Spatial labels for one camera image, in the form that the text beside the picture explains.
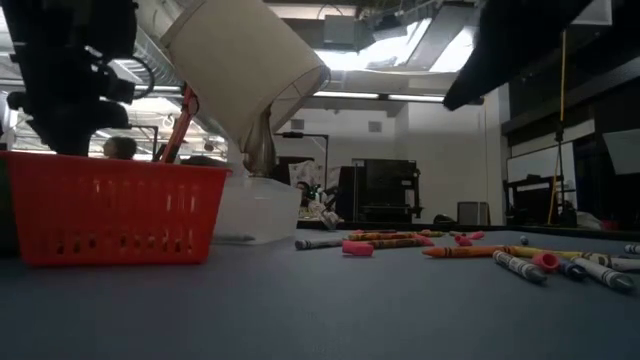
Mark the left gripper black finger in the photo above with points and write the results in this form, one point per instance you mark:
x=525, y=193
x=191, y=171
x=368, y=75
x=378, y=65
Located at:
x=80, y=142

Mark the black shelf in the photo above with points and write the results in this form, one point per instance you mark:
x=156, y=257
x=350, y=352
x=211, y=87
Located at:
x=530, y=200

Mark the left black wrist camera box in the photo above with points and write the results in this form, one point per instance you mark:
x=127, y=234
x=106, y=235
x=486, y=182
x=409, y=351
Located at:
x=115, y=87

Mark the white ceiling duct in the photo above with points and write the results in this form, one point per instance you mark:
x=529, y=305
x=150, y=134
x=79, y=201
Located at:
x=595, y=12

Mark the clear plastic bin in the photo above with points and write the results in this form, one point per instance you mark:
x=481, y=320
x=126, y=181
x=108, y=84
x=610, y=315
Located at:
x=260, y=210

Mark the black dome object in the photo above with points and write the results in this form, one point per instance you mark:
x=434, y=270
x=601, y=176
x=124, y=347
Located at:
x=444, y=219

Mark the white panel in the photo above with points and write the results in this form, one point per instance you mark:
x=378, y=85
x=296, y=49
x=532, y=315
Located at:
x=622, y=150

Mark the whiteboard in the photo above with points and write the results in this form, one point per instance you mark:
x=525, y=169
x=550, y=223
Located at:
x=540, y=162

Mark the red desk lamp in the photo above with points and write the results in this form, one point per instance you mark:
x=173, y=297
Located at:
x=180, y=130

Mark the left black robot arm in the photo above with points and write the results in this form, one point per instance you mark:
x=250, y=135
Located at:
x=65, y=25

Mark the white patterned banner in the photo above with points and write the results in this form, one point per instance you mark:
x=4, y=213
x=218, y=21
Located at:
x=307, y=175

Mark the small gray ball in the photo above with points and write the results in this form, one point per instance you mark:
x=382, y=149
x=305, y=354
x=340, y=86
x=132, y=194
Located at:
x=523, y=240

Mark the gray crayon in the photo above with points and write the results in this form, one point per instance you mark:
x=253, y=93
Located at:
x=517, y=266
x=317, y=243
x=602, y=274

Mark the yellow crayon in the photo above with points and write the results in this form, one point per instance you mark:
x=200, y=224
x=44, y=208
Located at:
x=395, y=243
x=380, y=236
x=431, y=233
x=520, y=251

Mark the silver ventilation duct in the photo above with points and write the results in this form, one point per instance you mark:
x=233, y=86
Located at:
x=155, y=60

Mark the person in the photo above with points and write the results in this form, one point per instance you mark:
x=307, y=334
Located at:
x=120, y=148

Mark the red slotted plastic basket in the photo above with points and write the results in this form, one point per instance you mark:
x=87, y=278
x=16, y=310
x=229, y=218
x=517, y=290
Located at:
x=115, y=220

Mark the fluorescent ceiling light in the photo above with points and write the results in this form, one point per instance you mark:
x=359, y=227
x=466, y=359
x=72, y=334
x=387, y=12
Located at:
x=350, y=95
x=160, y=88

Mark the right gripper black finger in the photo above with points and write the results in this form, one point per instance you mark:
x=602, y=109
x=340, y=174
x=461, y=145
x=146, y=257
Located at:
x=485, y=65

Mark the gray bin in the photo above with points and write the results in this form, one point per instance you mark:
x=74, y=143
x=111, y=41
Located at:
x=473, y=214

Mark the black equipment rack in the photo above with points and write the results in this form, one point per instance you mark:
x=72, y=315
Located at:
x=385, y=190

